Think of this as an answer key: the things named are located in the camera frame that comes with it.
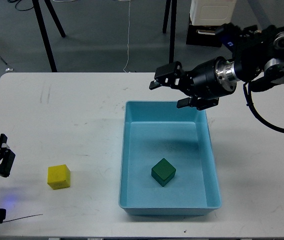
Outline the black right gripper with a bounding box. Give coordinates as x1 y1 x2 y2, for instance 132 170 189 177
149 56 237 111

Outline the yellow cube block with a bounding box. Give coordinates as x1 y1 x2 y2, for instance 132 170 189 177
47 164 71 190

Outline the green cube block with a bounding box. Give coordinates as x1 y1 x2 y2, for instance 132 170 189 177
151 158 176 187

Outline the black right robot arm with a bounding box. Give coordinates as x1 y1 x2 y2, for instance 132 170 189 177
149 23 284 111

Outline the light blue plastic bin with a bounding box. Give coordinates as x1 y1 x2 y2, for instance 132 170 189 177
119 101 222 216

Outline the black drawer cabinet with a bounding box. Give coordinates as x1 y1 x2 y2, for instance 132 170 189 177
186 21 222 48

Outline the black stand leg right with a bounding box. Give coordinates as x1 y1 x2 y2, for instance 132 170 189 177
162 0 177 63

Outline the black stand leg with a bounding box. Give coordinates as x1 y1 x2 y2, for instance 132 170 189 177
162 0 177 63
31 0 67 73

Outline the black stand leg left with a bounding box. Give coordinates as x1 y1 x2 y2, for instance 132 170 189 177
31 0 67 73

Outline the white hanging cord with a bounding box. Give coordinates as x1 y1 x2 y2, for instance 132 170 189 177
118 0 133 73

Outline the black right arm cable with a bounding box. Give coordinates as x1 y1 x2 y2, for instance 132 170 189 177
242 82 284 135

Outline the thin black wire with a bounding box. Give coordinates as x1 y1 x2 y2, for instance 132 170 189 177
4 213 44 223

